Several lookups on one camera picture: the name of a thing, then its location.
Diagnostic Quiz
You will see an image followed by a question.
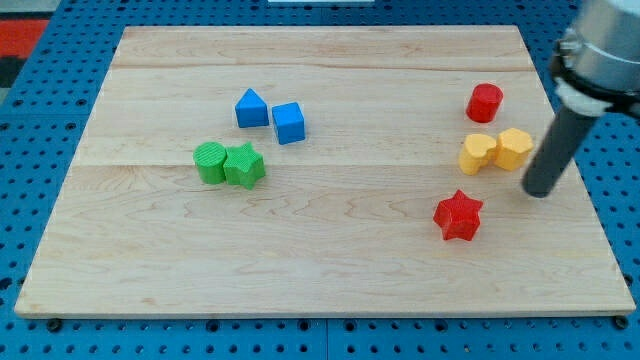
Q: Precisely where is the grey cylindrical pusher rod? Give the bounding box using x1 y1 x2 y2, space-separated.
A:
521 106 598 198

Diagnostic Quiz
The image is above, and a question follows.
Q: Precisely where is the yellow hexagon block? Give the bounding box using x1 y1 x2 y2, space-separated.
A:
494 128 534 171

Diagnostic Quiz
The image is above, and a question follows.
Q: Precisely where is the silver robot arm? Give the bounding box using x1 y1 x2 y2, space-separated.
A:
521 0 639 198

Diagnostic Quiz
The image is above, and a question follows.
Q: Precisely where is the yellow heart block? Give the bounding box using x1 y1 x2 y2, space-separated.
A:
458 134 497 175

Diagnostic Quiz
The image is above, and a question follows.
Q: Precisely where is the red cylinder block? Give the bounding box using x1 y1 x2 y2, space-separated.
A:
466 83 504 123

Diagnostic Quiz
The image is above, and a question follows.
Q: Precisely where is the red star block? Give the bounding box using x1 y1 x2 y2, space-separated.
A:
433 189 484 242

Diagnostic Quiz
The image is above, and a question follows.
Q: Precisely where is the wooden board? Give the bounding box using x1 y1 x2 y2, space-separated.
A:
15 26 635 319

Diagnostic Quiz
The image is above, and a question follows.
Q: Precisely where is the blue cube block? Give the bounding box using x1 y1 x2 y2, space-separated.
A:
272 102 306 145

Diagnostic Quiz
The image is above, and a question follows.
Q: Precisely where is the blue triangle block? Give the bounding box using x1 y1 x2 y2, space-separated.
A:
234 88 269 128

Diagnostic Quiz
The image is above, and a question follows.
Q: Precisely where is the green star block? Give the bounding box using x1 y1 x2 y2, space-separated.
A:
223 142 266 190

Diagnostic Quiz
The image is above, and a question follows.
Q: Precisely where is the green cylinder block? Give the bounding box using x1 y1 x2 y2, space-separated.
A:
193 142 227 184

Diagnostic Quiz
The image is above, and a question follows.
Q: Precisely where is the blue pegboard base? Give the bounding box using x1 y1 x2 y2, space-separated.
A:
1 0 639 359

